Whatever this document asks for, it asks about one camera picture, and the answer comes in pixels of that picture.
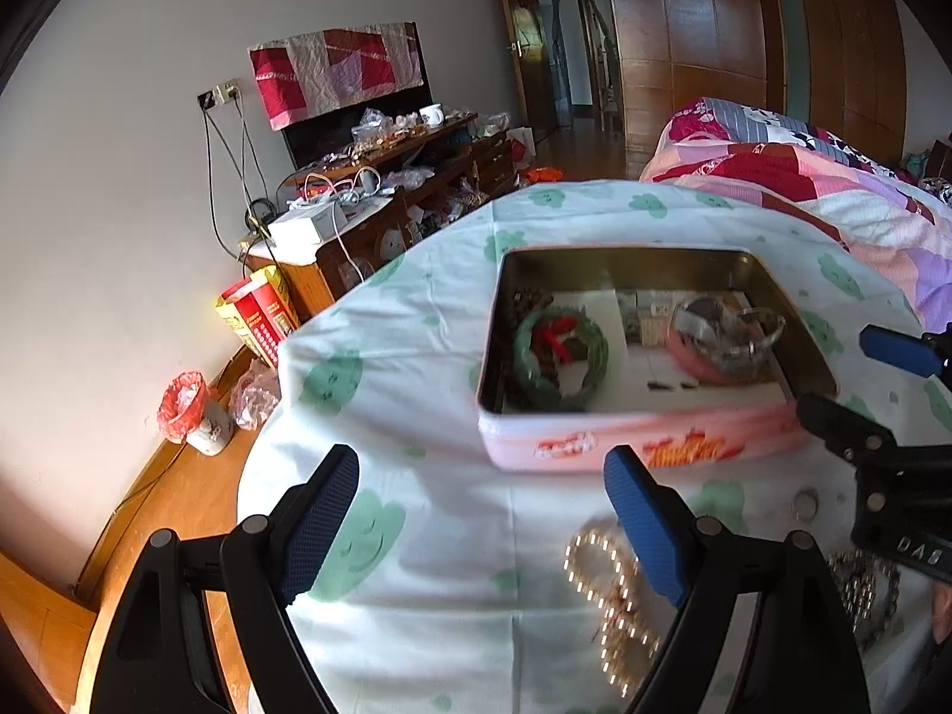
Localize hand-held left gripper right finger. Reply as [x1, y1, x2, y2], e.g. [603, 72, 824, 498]
[602, 444, 871, 714]

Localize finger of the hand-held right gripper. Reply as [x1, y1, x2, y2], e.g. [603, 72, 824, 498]
[859, 325, 952, 382]
[796, 393, 906, 466]

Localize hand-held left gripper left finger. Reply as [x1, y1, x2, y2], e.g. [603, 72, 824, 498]
[89, 444, 361, 714]

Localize pearl bead bracelet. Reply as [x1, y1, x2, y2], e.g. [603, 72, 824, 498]
[563, 525, 660, 699]

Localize silver bead bracelet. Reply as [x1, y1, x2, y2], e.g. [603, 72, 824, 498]
[827, 550, 901, 653]

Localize pink tin box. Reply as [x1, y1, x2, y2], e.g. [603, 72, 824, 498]
[476, 245, 841, 474]

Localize clear glass bangle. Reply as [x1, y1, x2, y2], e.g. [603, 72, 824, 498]
[718, 306, 788, 381]

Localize pink bangle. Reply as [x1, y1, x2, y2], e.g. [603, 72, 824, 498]
[664, 312, 782, 389]

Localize silver metal bracelet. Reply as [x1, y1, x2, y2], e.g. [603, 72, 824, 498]
[671, 295, 737, 359]

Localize green jade bracelet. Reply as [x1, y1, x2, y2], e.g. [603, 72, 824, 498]
[512, 306, 610, 412]

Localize red knotted cord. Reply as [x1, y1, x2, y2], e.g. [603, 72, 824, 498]
[531, 316, 578, 359]

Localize wooden bead bracelet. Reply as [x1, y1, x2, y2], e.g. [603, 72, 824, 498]
[500, 284, 588, 407]

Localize cloud printed tablecloth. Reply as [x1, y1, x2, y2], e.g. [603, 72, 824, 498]
[236, 178, 952, 714]

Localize clear plastic bag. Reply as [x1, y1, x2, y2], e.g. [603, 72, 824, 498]
[229, 358, 283, 431]

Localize paper leaflet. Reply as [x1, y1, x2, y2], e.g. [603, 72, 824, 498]
[506, 286, 797, 415]

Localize waste bin with red liner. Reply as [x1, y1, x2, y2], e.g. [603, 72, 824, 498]
[158, 370, 234, 457]

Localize patchwork quilt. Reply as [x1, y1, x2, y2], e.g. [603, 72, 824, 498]
[640, 96, 952, 333]

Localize red yellow paper bag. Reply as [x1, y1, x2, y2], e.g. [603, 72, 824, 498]
[215, 265, 300, 370]

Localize wooden television cabinet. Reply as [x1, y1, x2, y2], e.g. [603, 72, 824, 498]
[242, 113, 519, 321]

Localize white box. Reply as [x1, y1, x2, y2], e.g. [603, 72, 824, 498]
[266, 202, 347, 247]

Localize wooden wardrobe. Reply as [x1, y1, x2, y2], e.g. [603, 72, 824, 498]
[599, 0, 906, 180]

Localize black television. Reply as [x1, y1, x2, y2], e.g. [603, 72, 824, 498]
[278, 22, 433, 171]

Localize wooden door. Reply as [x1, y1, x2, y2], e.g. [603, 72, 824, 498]
[498, 0, 556, 147]

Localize patchwork television cover cloth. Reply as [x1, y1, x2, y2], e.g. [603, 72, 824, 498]
[248, 21, 427, 132]

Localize white charging cable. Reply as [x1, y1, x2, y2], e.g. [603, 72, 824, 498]
[283, 167, 396, 284]

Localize black cables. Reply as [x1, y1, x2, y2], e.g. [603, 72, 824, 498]
[201, 100, 277, 255]

